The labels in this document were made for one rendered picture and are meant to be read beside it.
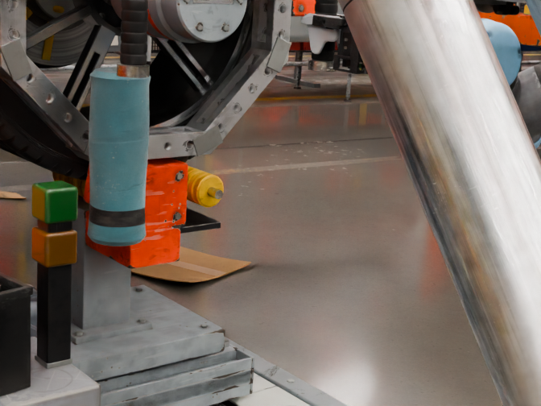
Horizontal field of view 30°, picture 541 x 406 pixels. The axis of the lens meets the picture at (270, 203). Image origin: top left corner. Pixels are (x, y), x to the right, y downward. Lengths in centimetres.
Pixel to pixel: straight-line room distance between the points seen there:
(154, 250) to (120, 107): 32
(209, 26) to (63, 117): 27
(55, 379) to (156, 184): 60
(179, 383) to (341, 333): 80
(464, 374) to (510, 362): 154
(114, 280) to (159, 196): 25
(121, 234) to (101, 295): 36
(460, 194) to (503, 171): 4
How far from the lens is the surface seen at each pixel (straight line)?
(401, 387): 231
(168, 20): 153
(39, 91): 156
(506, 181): 86
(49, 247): 113
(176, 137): 170
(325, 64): 157
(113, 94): 149
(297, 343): 249
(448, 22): 88
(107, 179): 151
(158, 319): 197
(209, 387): 192
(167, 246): 172
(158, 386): 185
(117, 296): 190
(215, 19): 153
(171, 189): 170
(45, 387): 114
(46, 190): 112
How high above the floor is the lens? 92
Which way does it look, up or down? 14 degrees down
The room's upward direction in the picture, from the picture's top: 3 degrees clockwise
